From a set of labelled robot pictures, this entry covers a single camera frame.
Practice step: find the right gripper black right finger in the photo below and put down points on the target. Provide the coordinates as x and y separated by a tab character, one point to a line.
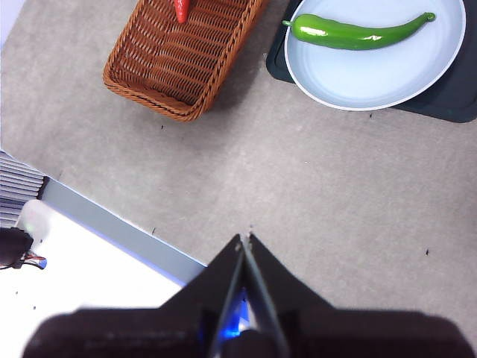
354	332

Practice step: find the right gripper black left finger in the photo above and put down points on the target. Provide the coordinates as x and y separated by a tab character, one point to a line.
149	332

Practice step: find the green toy pepper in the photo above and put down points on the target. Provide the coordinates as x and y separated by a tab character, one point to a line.
346	37

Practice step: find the black round device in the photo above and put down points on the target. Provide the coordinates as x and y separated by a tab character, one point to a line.
13	246

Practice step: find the grey ribbed panel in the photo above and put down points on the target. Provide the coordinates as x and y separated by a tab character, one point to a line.
18	186

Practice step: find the black flat tray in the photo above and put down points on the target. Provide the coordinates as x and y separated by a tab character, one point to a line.
447	104

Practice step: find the blue round plate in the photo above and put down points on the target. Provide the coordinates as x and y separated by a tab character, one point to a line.
372	82

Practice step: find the brown wicker basket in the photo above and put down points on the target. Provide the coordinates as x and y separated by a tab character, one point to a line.
167	63

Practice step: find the orange toy carrot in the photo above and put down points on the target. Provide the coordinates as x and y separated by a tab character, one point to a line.
182	11

